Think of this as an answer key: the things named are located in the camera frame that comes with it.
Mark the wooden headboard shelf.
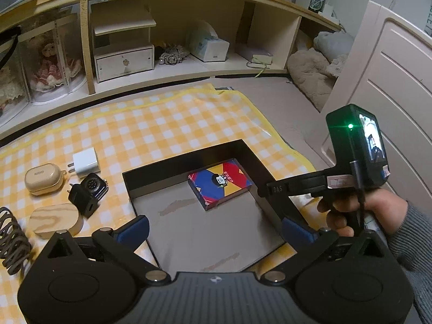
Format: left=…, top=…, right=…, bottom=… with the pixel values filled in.
left=0, top=0, right=343, bottom=142

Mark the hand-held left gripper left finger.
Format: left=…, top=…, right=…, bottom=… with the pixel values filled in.
left=43, top=215, right=169, bottom=286

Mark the black strap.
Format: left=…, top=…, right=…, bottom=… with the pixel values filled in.
left=0, top=23, right=21, bottom=72

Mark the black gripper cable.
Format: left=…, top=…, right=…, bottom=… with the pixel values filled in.
left=349, top=160, right=367, bottom=233

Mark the flat white box green ribbon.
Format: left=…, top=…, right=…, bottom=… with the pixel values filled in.
left=246, top=53, right=274, bottom=75

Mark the black shallow tray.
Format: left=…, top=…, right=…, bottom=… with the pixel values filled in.
left=122, top=139, right=298, bottom=274

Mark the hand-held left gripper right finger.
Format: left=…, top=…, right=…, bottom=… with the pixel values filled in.
left=261, top=218, right=392, bottom=286

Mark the beige plush blanket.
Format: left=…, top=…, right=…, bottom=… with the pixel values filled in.
left=286, top=48, right=339, bottom=112

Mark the colourful card box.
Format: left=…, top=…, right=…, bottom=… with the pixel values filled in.
left=188, top=158, right=253, bottom=212

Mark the grey quilted mattress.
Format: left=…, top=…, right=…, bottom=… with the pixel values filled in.
left=209, top=74, right=340, bottom=176

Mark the grey pillow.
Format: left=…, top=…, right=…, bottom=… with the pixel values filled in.
left=313, top=31, right=355, bottom=59

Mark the doll in clear case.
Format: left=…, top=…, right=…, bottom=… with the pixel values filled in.
left=18, top=15, right=87, bottom=104
left=0, top=40, right=25, bottom=119

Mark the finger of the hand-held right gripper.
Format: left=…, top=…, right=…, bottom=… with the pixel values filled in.
left=257, top=171, right=328, bottom=199

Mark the person's right hand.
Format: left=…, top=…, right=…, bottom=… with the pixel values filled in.
left=317, top=188, right=409, bottom=238

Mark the small white drawer unit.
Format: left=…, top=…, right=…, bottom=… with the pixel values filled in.
left=92, top=2, right=158, bottom=82

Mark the white tissue box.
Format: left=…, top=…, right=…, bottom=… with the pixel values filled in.
left=185, top=20, right=230, bottom=63

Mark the beaded hair scrunchie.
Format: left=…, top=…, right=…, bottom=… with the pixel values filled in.
left=158, top=43, right=190, bottom=66

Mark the beige earbuds case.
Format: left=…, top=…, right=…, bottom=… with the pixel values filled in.
left=24, top=165, right=67, bottom=197

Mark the person's right forearm grey sleeve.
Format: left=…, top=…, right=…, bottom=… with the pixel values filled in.
left=385, top=198, right=432, bottom=324

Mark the white panelled board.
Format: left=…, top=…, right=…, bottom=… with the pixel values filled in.
left=320, top=0, right=432, bottom=204

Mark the oval wooden box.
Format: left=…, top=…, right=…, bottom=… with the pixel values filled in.
left=28, top=203, right=85, bottom=240

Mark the yellow white checkered mat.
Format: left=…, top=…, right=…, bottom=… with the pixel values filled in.
left=0, top=86, right=318, bottom=324

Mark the black plug adapter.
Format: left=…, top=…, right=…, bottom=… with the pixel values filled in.
left=67, top=183, right=100, bottom=218

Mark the white wall charger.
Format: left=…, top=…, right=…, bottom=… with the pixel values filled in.
left=69, top=147, right=99, bottom=179

